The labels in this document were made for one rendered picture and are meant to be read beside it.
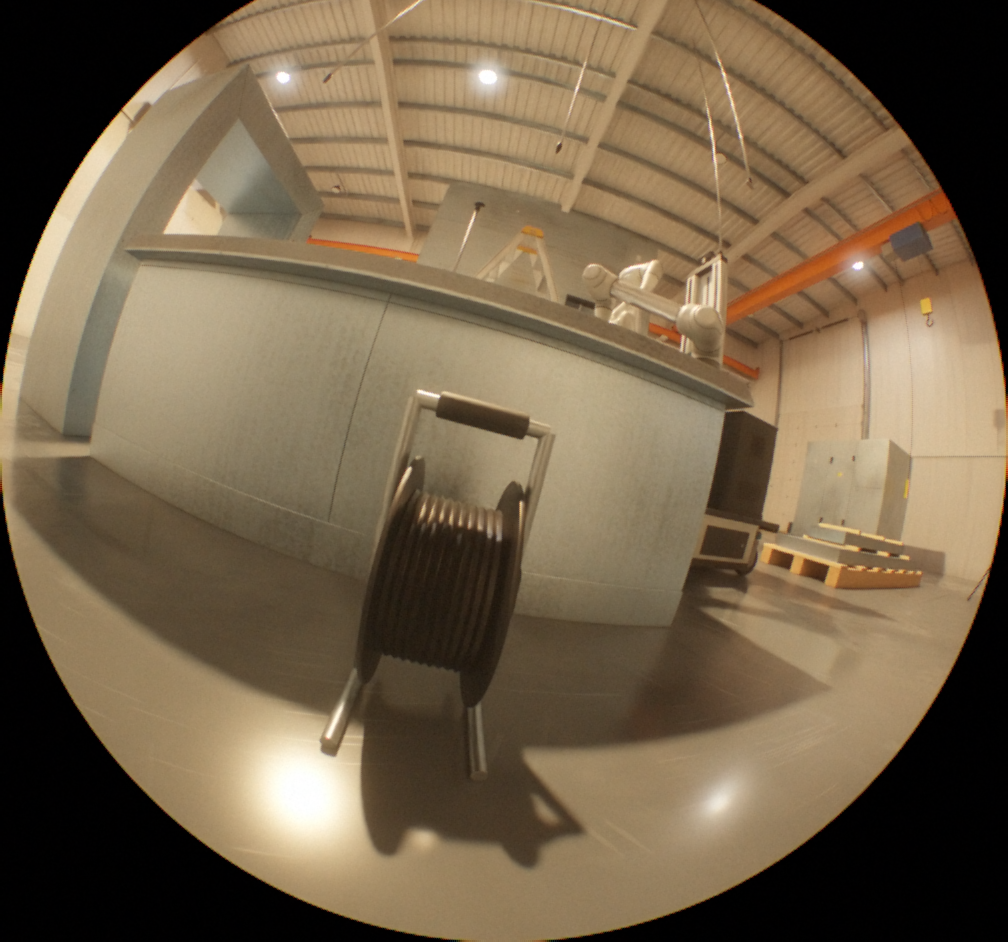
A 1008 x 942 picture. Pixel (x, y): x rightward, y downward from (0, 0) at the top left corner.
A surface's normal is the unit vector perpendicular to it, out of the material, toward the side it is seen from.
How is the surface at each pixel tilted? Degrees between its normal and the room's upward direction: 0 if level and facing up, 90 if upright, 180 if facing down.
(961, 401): 90
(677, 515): 90
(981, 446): 90
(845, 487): 90
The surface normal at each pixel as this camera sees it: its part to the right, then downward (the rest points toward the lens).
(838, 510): -0.96, -0.26
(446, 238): 0.09, -0.03
